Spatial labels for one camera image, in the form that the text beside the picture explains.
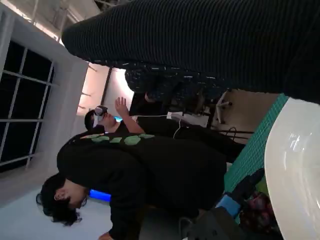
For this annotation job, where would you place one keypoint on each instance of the person wearing headset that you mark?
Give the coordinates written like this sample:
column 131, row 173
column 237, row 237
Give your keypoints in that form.
column 190, row 136

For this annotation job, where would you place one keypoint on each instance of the dark grid window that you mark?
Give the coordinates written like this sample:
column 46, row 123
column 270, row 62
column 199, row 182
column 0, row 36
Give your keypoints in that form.
column 22, row 100

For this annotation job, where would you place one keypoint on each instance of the standing person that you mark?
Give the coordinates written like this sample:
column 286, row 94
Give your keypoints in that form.
column 150, row 175

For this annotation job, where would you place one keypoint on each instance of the white VR headset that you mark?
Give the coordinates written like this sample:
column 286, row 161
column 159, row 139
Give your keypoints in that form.
column 98, row 113

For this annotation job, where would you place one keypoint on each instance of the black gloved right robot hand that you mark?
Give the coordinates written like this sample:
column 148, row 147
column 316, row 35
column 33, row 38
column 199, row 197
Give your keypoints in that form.
column 200, row 37

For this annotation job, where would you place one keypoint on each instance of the white square plate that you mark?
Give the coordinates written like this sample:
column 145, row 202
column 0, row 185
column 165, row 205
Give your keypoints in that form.
column 295, row 175

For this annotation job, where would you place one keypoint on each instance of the red toy grape bunch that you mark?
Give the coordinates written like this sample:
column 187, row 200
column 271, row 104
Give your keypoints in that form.
column 260, row 212

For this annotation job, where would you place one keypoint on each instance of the green cutting mat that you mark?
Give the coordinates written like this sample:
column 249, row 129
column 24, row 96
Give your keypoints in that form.
column 252, row 155

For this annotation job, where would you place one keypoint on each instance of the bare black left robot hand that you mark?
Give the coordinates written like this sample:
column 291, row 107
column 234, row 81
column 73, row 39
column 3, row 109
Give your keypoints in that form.
column 228, row 203

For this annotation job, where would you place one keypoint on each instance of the blue lit screen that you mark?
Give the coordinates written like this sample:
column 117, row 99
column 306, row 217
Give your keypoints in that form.
column 100, row 195

